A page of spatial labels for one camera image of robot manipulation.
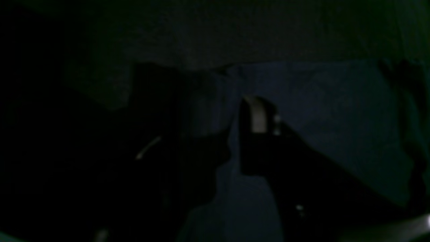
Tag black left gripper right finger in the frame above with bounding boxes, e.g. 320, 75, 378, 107
239, 96, 429, 242

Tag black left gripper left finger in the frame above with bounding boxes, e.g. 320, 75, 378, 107
1, 64, 230, 242

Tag dark navy t-shirt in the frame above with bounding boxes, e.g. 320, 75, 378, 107
178, 60, 429, 242

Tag black table cloth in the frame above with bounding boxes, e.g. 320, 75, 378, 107
1, 0, 429, 109

